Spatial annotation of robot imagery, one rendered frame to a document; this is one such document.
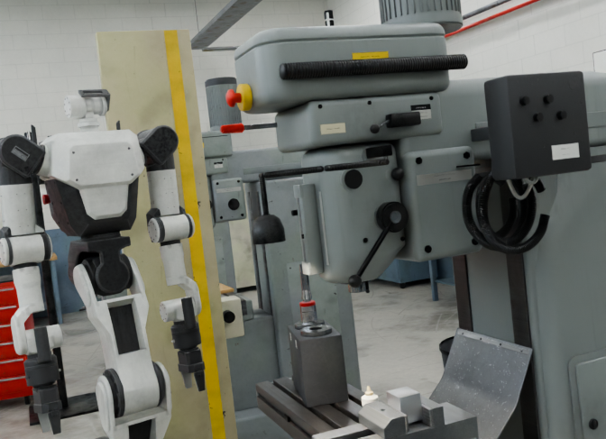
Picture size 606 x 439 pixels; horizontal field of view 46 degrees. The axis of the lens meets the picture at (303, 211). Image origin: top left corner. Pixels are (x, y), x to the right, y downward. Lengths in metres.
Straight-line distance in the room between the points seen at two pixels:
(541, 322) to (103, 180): 1.25
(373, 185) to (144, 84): 1.90
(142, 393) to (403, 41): 1.21
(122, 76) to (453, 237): 2.02
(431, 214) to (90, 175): 0.99
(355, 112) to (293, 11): 10.11
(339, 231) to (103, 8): 9.54
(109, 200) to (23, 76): 8.59
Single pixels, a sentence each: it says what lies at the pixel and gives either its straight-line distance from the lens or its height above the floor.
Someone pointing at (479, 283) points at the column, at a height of 1.23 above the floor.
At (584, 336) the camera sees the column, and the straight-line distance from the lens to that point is 1.88.
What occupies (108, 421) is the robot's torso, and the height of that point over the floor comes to 0.94.
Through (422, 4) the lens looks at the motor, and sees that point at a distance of 1.77.
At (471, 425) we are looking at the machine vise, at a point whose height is 0.99.
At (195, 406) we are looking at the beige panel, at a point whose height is 0.55.
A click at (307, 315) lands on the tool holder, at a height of 1.16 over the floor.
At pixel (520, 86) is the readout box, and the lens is 1.52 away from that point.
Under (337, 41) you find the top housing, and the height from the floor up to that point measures 1.85.
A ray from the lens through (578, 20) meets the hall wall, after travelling 7.23.
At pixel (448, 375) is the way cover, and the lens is 2.05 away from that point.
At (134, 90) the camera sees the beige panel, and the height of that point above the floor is 2.03.
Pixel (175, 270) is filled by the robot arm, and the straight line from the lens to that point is 2.29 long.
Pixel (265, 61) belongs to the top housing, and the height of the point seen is 1.82.
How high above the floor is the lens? 1.57
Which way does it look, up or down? 3 degrees down
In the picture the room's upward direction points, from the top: 6 degrees counter-clockwise
